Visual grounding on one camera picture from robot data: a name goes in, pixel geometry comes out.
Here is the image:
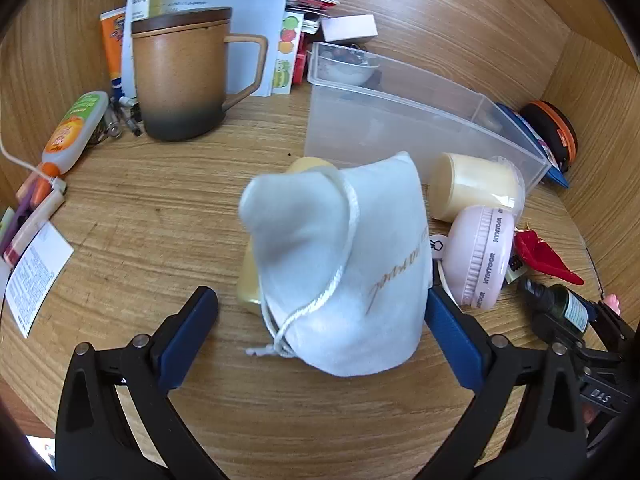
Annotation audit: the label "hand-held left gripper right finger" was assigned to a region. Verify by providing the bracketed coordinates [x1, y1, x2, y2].
[417, 285, 588, 480]

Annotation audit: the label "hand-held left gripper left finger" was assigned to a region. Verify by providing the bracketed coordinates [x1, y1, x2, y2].
[55, 286, 226, 480]

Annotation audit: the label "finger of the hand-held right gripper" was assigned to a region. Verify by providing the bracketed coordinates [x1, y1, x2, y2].
[531, 310, 588, 358]
[592, 300, 638, 358]

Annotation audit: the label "dark green bottle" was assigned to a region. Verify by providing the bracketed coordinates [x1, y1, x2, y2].
[517, 277, 598, 333]

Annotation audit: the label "red plastic item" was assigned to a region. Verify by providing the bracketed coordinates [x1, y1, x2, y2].
[514, 230, 585, 287]

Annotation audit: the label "pink round case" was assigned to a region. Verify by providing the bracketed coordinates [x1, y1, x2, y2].
[442, 205, 516, 311]

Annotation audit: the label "white drawstring pouch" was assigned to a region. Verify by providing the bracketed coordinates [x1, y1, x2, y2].
[239, 151, 432, 377]

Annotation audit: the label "cream cylinder jar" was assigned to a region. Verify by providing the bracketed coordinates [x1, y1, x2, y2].
[427, 152, 526, 223]

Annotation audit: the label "clear plastic box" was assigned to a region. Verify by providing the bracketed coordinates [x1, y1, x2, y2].
[304, 41, 552, 201]

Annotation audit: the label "yellow plastic bottle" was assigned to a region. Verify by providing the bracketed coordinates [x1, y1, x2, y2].
[236, 156, 343, 315]

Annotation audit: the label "wooden desktop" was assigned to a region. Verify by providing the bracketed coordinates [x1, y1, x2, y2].
[0, 80, 616, 480]

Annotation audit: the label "blue fabric pouch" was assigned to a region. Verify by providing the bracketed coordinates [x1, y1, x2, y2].
[495, 102, 571, 188]

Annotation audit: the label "white printed card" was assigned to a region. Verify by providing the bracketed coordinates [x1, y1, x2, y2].
[4, 221, 75, 339]

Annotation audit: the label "orange black zip case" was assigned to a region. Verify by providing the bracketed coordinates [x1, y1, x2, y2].
[519, 100, 580, 173]

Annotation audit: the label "cream marker pen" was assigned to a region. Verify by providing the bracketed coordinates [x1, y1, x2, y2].
[10, 190, 66, 261]

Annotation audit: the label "metal binder clips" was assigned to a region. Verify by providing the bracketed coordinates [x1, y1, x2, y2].
[102, 95, 143, 138]

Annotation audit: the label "orange green tube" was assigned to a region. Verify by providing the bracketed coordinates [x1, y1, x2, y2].
[41, 91, 110, 177]

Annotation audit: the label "brown ceramic mug with lid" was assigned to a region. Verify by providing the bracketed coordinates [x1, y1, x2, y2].
[131, 6, 269, 142]

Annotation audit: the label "small white bowl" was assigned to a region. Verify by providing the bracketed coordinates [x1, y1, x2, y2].
[312, 45, 381, 86]

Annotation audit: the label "orange packet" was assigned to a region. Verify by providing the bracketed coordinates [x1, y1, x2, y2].
[99, 7, 132, 106]

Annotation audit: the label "fruit sticker sheet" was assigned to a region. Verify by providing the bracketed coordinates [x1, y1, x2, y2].
[272, 10, 305, 96]

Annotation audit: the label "white small box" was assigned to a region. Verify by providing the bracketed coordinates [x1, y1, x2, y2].
[320, 14, 378, 43]

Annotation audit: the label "white charging cable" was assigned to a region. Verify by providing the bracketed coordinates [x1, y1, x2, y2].
[0, 135, 68, 196]

